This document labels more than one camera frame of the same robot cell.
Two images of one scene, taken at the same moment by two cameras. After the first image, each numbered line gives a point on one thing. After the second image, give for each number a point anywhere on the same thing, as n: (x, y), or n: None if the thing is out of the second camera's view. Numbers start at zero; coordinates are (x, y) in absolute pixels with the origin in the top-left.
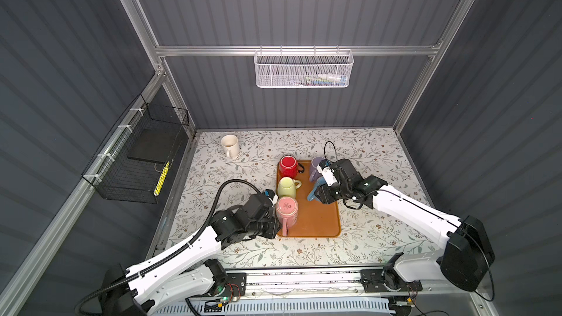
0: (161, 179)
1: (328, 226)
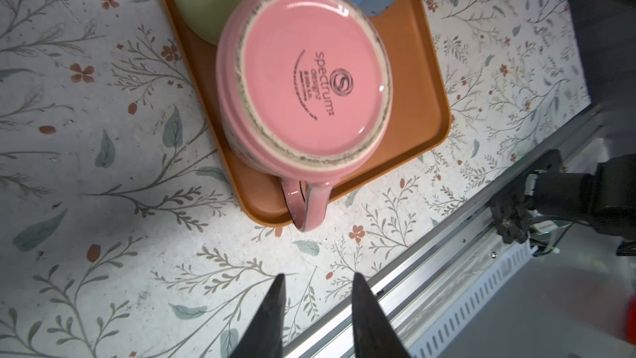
0: None
1: (419, 104)
